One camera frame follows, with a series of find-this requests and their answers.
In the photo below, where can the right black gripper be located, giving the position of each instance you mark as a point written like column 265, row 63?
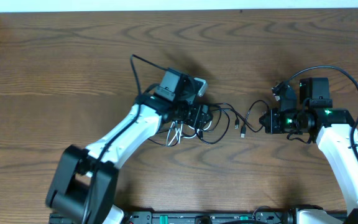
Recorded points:
column 265, row 121

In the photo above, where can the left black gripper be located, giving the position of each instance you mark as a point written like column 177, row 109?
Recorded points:
column 204, row 115

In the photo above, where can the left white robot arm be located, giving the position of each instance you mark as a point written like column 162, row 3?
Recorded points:
column 84, row 183

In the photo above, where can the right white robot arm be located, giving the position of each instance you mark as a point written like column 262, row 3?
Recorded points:
column 332, row 130

